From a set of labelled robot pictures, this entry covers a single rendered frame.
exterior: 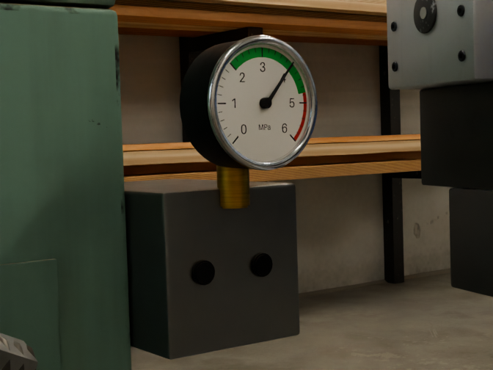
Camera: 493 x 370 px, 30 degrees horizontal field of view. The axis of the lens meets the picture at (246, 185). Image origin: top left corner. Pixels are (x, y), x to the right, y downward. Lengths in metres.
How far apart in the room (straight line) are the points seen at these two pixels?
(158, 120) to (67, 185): 2.85
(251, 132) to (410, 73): 0.42
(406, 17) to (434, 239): 3.43
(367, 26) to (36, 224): 2.86
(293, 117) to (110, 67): 0.09
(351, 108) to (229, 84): 3.44
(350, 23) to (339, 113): 0.70
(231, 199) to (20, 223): 0.10
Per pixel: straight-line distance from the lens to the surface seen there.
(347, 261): 3.86
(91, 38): 0.46
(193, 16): 2.81
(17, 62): 0.44
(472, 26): 0.75
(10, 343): 0.35
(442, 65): 0.79
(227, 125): 0.42
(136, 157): 2.69
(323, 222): 3.76
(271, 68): 0.44
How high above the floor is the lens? 0.64
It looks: 3 degrees down
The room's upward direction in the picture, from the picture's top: 2 degrees counter-clockwise
